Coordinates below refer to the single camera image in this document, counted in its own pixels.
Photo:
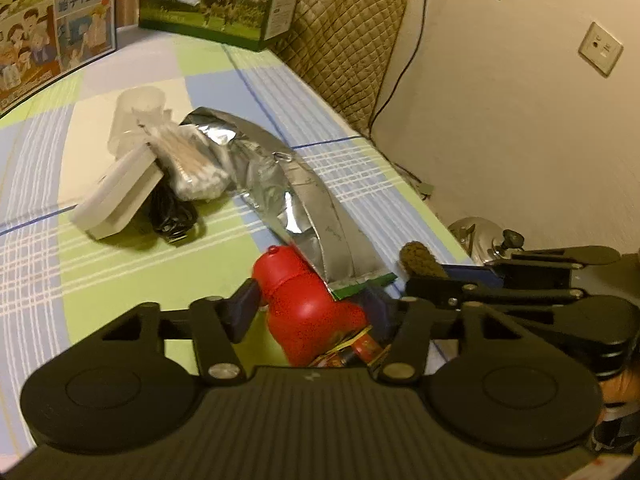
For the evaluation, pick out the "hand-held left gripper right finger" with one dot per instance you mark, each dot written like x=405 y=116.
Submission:
x=407 y=332

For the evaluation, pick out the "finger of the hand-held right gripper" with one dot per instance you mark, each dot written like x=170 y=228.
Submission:
x=450 y=290
x=550 y=256

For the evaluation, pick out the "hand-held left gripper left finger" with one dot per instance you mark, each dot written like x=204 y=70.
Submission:
x=244 y=307

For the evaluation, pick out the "brown fuzzy brush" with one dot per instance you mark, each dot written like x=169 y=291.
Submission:
x=420 y=260

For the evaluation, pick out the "red plastic bottle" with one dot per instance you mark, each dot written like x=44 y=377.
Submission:
x=300 y=310

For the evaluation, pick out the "silver foil bag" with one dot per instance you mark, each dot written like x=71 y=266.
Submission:
x=310 y=200

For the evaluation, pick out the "metal kettle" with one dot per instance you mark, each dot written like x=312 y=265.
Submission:
x=477 y=237

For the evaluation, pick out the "bag of cotton swabs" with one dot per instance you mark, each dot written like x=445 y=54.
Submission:
x=192 y=170

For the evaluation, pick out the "white plastic box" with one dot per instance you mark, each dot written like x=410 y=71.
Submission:
x=117 y=192

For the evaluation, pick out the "clear plastic container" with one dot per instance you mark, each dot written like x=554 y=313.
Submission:
x=131 y=110

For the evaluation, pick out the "beige quilted chair cover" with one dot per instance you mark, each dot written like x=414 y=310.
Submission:
x=340 y=30

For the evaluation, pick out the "green cow milk carton box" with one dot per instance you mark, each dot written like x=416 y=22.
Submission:
x=210 y=0

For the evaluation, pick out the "blue cartoon milk carton box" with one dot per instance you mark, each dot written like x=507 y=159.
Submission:
x=50 y=25

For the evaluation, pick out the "beige wall antenna socket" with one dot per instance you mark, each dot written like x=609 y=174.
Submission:
x=600 y=49

